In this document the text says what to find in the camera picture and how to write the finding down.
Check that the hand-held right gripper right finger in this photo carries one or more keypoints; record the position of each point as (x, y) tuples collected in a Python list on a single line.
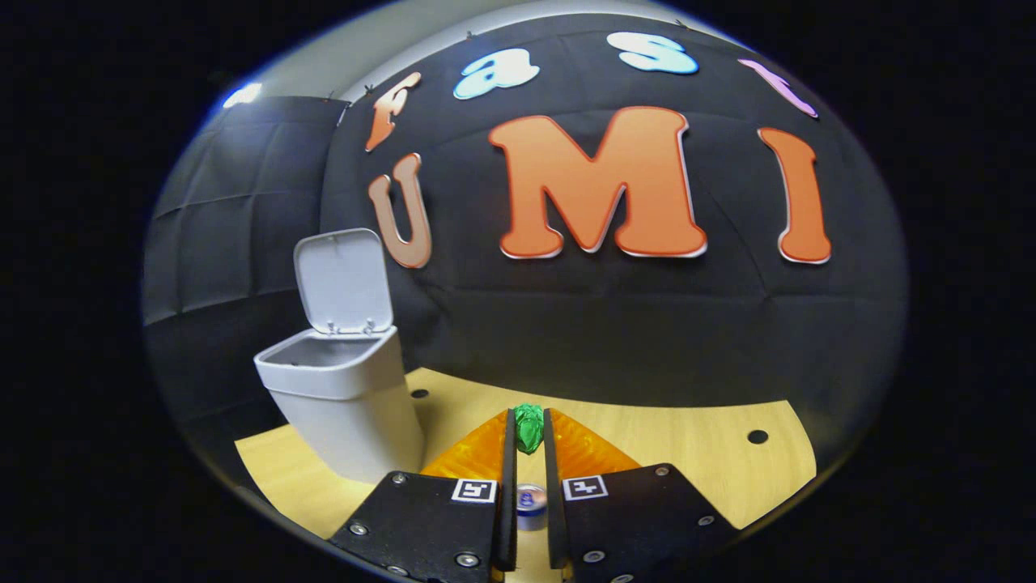
[(639, 518)]

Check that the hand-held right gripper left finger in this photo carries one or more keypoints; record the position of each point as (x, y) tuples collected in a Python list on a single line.
[(429, 526)]

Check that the blue and silver pop can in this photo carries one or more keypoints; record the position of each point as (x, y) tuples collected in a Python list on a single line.
[(531, 502)]

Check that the white desktop garbage bin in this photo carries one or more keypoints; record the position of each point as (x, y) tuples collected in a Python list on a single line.
[(356, 413)]

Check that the green paper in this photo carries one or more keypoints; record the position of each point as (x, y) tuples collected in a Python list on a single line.
[(529, 429)]

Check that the wooden desktop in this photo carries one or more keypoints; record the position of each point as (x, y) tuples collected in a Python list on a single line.
[(696, 453)]

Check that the black backdrop cloth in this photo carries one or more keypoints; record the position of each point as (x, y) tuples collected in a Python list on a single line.
[(615, 324)]

